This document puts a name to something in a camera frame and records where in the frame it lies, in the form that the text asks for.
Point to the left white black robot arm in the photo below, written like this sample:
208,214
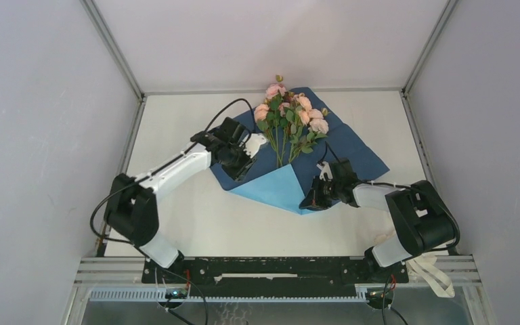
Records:
132,205

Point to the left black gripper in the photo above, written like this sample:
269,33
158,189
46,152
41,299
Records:
240,173

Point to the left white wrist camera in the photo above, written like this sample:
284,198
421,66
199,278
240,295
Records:
254,143

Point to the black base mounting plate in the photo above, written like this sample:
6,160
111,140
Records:
273,277

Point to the blue wrapping paper sheet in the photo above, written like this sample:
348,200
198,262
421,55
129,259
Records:
286,187

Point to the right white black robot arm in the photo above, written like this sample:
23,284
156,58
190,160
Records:
422,221

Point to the aluminium front frame rail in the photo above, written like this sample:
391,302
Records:
461,269

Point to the white slotted cable duct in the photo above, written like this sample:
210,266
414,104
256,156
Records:
181,295

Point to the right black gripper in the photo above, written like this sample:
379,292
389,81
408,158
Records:
314,199

